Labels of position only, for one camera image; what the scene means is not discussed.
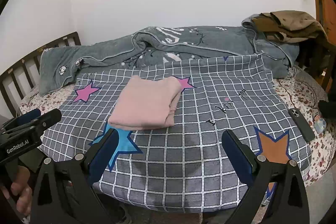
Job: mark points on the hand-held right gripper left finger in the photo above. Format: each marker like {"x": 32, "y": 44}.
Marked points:
{"x": 102, "y": 158}

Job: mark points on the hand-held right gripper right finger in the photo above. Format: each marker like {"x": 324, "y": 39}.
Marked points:
{"x": 237, "y": 158}

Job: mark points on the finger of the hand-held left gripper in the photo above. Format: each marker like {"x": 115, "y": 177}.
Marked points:
{"x": 29, "y": 115}
{"x": 48, "y": 119}

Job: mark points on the pink knit sweater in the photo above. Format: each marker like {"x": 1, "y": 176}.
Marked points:
{"x": 147, "y": 103}

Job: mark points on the person's left hand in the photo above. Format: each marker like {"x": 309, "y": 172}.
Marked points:
{"x": 18, "y": 192}

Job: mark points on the grey checked star blanket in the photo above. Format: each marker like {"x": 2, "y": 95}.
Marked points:
{"x": 183, "y": 148}

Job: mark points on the black smartphone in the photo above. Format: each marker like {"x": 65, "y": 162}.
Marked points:
{"x": 302, "y": 124}

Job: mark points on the grey-green floral quilt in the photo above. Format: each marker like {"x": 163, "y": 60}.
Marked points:
{"x": 105, "y": 56}

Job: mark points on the dark cloth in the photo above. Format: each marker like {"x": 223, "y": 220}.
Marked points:
{"x": 328, "y": 108}

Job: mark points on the wooden chair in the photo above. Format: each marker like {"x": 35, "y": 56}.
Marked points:
{"x": 320, "y": 56}

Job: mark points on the brown jacket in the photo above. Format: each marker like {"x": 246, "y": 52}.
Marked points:
{"x": 288, "y": 24}

